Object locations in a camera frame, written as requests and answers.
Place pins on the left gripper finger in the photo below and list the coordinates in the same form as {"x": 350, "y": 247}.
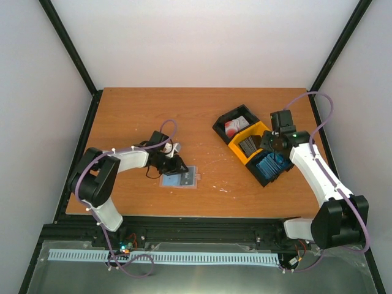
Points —
{"x": 181, "y": 166}
{"x": 173, "y": 172}

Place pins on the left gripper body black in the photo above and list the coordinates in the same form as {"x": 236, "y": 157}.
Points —
{"x": 165, "y": 166}

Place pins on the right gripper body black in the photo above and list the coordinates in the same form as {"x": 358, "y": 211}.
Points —
{"x": 270, "y": 144}

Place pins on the pink card holder wallet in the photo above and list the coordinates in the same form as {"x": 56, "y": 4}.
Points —
{"x": 173, "y": 181}

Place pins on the blue card stack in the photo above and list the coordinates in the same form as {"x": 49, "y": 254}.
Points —
{"x": 272, "y": 164}

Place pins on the dark card stack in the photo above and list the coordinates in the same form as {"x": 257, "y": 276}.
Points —
{"x": 250, "y": 144}

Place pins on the white card stack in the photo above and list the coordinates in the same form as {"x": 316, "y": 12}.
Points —
{"x": 233, "y": 126}

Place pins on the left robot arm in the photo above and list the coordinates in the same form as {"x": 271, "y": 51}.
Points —
{"x": 93, "y": 179}

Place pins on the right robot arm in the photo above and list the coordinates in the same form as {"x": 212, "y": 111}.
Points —
{"x": 341, "y": 219}

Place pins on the yellow bin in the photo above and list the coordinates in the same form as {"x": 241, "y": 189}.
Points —
{"x": 256, "y": 129}

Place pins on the black bin right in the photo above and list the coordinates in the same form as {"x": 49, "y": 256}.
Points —
{"x": 251, "y": 166}

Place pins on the black bin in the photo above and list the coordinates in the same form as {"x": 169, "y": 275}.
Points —
{"x": 242, "y": 110}
{"x": 251, "y": 166}

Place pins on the black bin left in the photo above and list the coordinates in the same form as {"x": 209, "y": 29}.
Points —
{"x": 242, "y": 110}

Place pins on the small electronics board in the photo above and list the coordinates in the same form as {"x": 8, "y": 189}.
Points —
{"x": 128, "y": 246}

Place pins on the grey connector plug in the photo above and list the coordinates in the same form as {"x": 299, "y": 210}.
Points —
{"x": 294, "y": 262}

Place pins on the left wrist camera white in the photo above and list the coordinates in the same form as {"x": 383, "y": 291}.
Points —
{"x": 171, "y": 149}

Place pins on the black aluminium rail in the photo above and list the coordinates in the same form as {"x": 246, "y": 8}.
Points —
{"x": 259, "y": 234}

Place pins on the light blue cable duct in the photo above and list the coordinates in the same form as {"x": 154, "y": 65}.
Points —
{"x": 171, "y": 258}

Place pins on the right black frame post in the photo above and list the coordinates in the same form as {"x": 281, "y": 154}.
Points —
{"x": 349, "y": 28}

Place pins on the black frame post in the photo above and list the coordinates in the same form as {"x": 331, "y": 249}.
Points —
{"x": 69, "y": 46}
{"x": 349, "y": 28}

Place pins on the left black frame post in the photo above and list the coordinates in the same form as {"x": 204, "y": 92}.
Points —
{"x": 69, "y": 46}

